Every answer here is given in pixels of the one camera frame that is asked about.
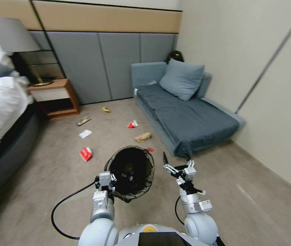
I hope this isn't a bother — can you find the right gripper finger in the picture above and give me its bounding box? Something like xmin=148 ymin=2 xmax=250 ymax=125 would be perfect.
xmin=183 ymin=148 xmax=196 ymax=170
xmin=162 ymin=151 xmax=181 ymax=178

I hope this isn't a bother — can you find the trash bin with black bag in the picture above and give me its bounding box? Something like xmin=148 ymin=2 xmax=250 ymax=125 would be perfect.
xmin=104 ymin=145 xmax=155 ymax=203

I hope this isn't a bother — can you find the red snack package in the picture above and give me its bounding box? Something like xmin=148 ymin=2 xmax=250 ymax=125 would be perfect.
xmin=79 ymin=147 xmax=93 ymax=163

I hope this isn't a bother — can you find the crumpled brown paper bag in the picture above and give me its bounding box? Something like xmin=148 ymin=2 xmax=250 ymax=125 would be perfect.
xmin=135 ymin=132 xmax=152 ymax=143

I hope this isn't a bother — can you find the dark grey sofa sheet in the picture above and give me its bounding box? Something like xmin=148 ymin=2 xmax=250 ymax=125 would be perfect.
xmin=134 ymin=84 xmax=240 ymax=157

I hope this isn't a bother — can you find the white paper scrap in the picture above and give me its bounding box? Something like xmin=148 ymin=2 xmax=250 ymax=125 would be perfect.
xmin=78 ymin=129 xmax=93 ymax=139

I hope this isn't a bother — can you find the white robot front shell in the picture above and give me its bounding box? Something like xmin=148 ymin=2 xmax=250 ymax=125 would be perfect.
xmin=116 ymin=223 xmax=226 ymax=246

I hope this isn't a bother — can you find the brown crumpled wrapper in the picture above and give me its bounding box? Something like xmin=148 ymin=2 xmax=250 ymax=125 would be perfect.
xmin=76 ymin=117 xmax=92 ymax=126

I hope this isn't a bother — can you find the blue-grey cushion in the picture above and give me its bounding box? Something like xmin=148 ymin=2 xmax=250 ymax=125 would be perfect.
xmin=158 ymin=58 xmax=205 ymax=101

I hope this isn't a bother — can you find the blue-grey sofa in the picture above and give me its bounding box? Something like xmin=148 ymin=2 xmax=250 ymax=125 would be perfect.
xmin=130 ymin=61 xmax=246 ymax=158

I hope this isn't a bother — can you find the wooden nightstand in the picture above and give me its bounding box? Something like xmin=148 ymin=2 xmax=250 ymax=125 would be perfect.
xmin=27 ymin=78 xmax=80 ymax=119

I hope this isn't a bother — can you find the black backpack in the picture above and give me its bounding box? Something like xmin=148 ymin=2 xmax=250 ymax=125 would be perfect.
xmin=166 ymin=50 xmax=185 ymax=64

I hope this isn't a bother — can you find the white duvet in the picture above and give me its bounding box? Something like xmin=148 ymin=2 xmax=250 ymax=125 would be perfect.
xmin=0 ymin=76 xmax=35 ymax=166

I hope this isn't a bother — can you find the table lamp with grey shade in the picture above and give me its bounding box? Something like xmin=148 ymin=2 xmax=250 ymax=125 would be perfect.
xmin=0 ymin=16 xmax=54 ymax=86

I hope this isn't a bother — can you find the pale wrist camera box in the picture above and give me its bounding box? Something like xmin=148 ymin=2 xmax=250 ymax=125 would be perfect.
xmin=182 ymin=166 xmax=196 ymax=181
xmin=98 ymin=172 xmax=112 ymax=192

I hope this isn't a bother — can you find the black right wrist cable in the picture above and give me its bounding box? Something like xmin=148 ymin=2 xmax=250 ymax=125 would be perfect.
xmin=175 ymin=195 xmax=186 ymax=226

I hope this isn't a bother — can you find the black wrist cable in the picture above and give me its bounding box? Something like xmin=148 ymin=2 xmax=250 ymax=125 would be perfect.
xmin=175 ymin=195 xmax=186 ymax=226
xmin=51 ymin=180 xmax=96 ymax=240

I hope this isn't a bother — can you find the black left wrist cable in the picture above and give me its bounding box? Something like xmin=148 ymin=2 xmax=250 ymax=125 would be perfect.
xmin=51 ymin=180 xmax=96 ymax=240

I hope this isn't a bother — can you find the dark grey bed frame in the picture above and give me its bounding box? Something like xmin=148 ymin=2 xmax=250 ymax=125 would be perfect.
xmin=0 ymin=102 xmax=43 ymax=207

